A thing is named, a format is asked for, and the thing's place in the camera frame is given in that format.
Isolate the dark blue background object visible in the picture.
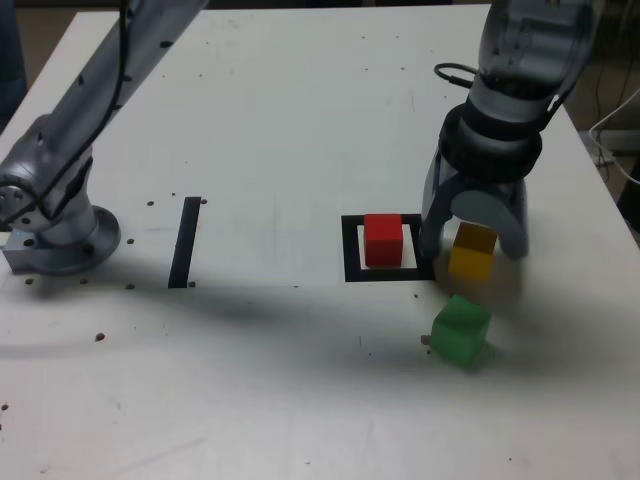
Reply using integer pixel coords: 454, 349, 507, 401
0, 0, 26, 132

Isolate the yellow cube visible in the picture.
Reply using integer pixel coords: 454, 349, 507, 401
447, 222, 499, 280

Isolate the black tape strip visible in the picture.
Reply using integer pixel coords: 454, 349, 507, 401
167, 196, 202, 290

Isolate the black tape square outline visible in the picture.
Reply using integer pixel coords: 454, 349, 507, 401
340, 213, 436, 284

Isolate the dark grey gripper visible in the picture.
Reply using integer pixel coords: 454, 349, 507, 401
420, 149, 531, 260

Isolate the white cable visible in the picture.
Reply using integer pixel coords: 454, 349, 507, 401
588, 88, 640, 186

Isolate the green cube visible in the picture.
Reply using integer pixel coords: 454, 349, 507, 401
430, 293, 492, 370

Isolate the red cube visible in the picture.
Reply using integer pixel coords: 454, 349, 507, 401
363, 213, 405, 268

